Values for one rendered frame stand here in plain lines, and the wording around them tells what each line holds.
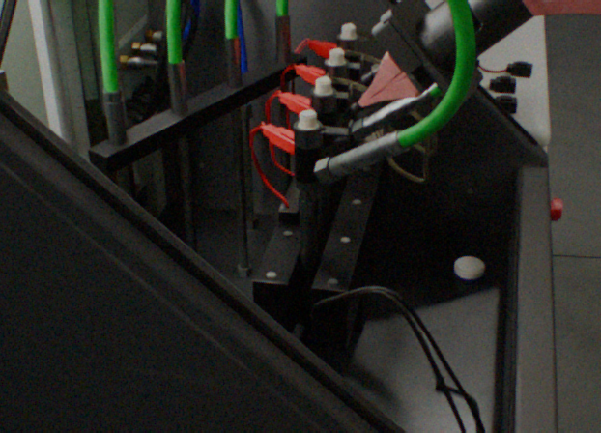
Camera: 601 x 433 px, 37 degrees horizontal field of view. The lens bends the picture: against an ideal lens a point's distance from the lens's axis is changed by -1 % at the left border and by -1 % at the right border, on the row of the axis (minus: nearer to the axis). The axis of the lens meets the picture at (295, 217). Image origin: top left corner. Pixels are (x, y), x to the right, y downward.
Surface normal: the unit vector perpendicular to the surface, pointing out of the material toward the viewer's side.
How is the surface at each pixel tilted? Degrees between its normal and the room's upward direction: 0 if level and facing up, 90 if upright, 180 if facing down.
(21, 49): 90
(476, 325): 0
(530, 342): 0
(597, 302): 0
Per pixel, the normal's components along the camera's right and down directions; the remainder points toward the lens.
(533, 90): -0.01, -0.84
